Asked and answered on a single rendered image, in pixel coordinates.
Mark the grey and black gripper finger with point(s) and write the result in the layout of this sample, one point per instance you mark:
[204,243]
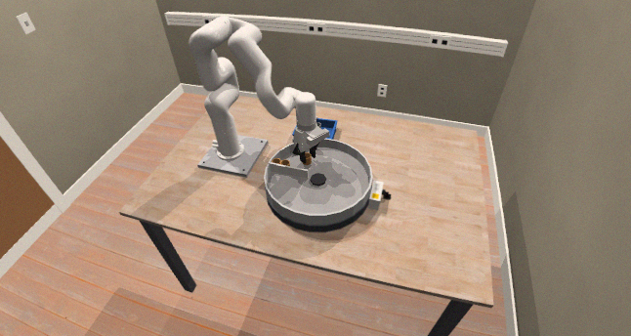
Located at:
[302,154]
[313,151]

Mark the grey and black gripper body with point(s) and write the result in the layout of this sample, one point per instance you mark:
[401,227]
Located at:
[300,137]

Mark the blue crate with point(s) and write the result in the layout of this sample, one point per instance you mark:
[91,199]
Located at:
[329,125]

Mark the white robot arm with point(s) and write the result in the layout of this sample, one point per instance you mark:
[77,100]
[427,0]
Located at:
[218,76]

